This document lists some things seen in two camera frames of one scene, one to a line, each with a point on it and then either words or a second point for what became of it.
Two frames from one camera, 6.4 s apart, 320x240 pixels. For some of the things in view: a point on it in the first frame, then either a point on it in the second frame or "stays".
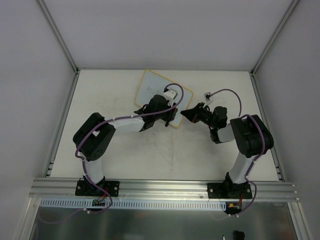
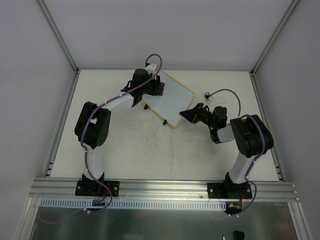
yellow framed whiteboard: (152, 84) stays
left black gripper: (170, 116) → (155, 87)
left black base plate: (85, 188) stays
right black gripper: (197, 114) stays
